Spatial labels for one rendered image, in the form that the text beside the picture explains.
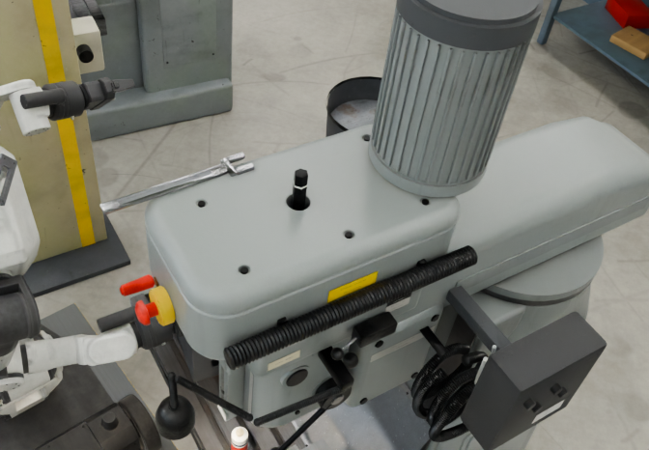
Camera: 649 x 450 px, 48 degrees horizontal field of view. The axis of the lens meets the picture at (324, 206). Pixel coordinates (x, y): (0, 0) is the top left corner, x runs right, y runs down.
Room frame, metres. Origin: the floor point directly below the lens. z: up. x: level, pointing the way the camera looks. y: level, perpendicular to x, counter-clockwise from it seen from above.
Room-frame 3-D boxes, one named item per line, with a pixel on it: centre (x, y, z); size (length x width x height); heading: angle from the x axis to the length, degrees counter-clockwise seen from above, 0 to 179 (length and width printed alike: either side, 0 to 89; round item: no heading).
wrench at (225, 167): (0.79, 0.23, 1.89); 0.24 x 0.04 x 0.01; 129
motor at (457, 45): (0.95, -0.16, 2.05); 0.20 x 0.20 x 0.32
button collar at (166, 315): (0.66, 0.23, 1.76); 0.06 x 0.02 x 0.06; 37
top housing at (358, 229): (0.80, 0.03, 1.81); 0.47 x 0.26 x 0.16; 127
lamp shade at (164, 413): (0.65, 0.22, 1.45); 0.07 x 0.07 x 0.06
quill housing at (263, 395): (0.80, 0.04, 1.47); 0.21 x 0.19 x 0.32; 37
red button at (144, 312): (0.64, 0.24, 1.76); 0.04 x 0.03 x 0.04; 37
